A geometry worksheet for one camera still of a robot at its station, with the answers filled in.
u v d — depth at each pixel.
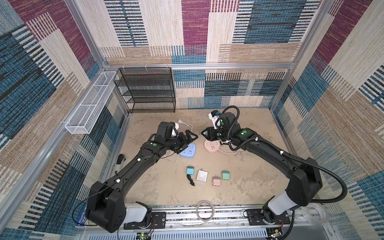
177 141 0.70
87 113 0.73
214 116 0.73
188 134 0.71
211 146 0.97
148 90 1.09
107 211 0.40
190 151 0.94
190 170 0.89
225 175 0.86
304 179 0.42
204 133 0.78
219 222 0.73
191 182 0.85
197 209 0.76
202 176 0.85
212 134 0.71
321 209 0.74
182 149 0.79
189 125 1.09
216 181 0.84
